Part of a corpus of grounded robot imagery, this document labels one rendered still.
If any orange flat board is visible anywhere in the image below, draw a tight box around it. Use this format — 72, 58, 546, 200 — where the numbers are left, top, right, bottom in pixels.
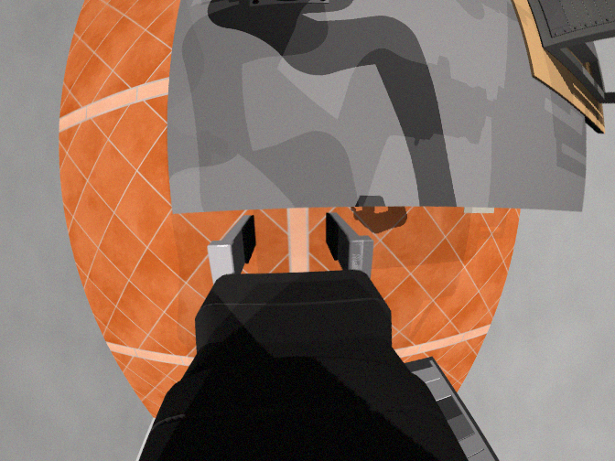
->
511, 0, 605, 134

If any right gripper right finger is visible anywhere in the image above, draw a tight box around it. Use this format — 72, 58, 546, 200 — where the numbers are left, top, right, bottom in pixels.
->
326, 212, 374, 279

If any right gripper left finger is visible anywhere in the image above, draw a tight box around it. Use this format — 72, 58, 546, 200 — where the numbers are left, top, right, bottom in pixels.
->
207, 215, 256, 284

